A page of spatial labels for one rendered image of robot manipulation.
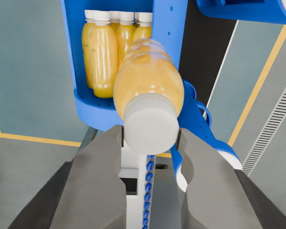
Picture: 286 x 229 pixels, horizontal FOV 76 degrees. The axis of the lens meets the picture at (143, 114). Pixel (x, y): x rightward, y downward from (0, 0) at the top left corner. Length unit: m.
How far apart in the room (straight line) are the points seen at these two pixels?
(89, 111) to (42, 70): 1.46
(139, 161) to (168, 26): 0.68
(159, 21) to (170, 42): 0.05
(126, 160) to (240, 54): 1.32
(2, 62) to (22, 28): 0.36
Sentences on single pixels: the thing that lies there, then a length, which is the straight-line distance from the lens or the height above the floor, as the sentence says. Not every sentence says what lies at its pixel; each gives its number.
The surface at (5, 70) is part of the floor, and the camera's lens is 2.07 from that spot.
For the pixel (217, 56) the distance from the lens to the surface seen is 1.57.
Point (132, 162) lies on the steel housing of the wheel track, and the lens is 0.93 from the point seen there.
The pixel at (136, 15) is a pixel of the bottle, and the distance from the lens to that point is 0.58.
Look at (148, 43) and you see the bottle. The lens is 0.25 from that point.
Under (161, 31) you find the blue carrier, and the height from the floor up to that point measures 1.21.
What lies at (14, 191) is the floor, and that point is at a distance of 3.12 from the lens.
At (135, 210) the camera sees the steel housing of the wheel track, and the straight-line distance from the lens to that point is 1.22.
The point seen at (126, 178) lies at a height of 1.01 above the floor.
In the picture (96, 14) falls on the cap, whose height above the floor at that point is 1.13.
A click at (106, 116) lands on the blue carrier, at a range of 0.43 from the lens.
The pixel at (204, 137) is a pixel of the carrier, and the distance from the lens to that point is 0.84.
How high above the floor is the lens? 1.59
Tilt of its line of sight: 61 degrees down
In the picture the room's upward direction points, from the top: 179 degrees counter-clockwise
